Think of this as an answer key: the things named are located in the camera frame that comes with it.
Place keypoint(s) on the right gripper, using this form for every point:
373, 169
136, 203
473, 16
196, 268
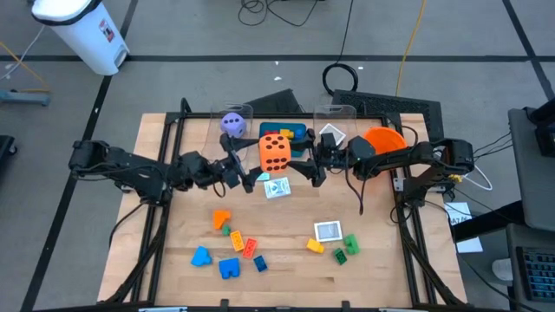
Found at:
334, 158

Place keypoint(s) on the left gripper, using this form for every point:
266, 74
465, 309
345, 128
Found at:
227, 169

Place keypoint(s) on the orange foam dice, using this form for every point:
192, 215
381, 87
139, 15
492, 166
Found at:
274, 152

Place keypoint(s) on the yellow toy block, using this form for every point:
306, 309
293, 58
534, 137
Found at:
286, 133

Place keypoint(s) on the red toy block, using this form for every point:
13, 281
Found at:
269, 131

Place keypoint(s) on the purple foam dice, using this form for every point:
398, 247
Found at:
233, 125

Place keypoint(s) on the orange long brick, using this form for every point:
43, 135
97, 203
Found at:
250, 248

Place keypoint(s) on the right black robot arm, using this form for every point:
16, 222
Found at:
412, 154

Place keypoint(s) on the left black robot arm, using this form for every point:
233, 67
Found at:
130, 167

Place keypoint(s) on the mint flat brick plate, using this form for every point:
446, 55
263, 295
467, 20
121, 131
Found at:
263, 176

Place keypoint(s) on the teal plastic bin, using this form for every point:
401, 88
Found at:
295, 146

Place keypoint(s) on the blue-patterned playing card deck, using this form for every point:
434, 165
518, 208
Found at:
277, 188

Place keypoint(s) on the clear plastic container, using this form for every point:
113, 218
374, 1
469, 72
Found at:
212, 147
347, 123

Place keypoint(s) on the orange single-stud block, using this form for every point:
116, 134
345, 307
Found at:
220, 216

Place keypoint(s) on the black flat panel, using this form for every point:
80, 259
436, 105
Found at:
277, 103

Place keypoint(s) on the small green square brick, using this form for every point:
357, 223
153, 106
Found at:
226, 231

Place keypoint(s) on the orange pumpkin bucket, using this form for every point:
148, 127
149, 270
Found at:
383, 138

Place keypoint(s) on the yellow single-stud block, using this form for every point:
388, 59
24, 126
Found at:
315, 245

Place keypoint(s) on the green studded toy block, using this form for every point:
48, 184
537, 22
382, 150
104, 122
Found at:
351, 244

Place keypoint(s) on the dark blue brick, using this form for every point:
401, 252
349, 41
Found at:
260, 263

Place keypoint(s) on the dark green brick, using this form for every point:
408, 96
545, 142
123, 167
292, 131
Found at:
340, 256

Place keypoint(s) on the light blue single-stud block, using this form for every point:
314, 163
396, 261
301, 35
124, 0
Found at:
201, 256

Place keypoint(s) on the blue two-stud block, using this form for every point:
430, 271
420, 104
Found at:
229, 268

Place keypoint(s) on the white paper sheet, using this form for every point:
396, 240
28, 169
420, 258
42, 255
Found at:
470, 245
459, 212

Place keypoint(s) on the white trash bin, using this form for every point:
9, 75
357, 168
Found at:
82, 34

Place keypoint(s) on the white computer mouse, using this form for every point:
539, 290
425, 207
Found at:
503, 268

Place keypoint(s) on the dark grey desk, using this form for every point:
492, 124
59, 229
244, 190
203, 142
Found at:
529, 238

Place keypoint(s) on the black desk device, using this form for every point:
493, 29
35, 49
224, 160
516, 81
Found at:
544, 125

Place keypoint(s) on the grey floor stand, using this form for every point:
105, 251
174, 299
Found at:
24, 96

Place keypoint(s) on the black floor object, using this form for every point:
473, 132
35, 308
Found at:
6, 147

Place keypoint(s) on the computer keyboard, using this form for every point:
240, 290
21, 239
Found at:
539, 273

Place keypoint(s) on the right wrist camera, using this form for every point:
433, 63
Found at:
328, 141

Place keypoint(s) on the black table frame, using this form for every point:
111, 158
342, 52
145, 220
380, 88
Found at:
303, 115

